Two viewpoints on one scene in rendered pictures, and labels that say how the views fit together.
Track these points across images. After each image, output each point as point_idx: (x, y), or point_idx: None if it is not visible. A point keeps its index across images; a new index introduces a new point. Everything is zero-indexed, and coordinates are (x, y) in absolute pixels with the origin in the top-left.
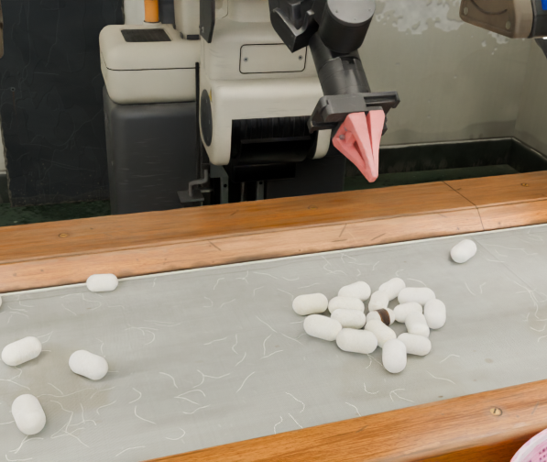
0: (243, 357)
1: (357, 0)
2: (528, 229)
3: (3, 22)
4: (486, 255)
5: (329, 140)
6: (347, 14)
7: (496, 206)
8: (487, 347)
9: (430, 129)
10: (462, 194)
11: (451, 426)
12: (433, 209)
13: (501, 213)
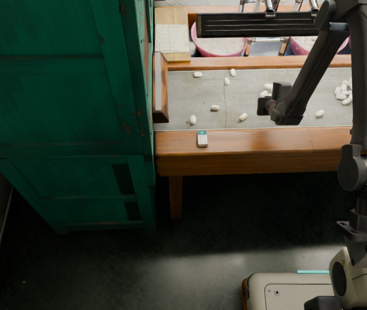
0: None
1: None
2: (289, 126)
3: None
4: (310, 115)
5: (332, 259)
6: None
7: (300, 129)
8: (327, 82)
9: None
10: (310, 138)
11: (348, 57)
12: (324, 130)
13: (299, 128)
